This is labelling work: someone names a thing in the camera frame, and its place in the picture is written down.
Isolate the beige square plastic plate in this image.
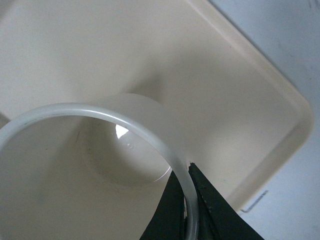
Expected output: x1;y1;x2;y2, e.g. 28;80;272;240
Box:
0;0;314;210

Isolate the translucent white plastic mug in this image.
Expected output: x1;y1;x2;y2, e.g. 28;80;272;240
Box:
0;93;199;240

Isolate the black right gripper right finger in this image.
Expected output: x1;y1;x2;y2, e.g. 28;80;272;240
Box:
188;163;263;240

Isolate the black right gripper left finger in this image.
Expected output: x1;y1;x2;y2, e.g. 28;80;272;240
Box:
140;172;185;240

